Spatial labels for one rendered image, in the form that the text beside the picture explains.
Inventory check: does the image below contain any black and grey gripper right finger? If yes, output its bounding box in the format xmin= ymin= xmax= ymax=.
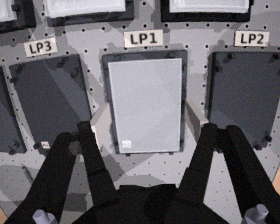
xmin=164 ymin=99 xmax=280 ymax=224

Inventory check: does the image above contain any white button panel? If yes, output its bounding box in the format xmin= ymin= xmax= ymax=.
xmin=22 ymin=166 xmax=93 ymax=224

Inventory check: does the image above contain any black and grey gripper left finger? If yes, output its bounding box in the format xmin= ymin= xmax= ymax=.
xmin=3 ymin=103 xmax=129 ymax=224

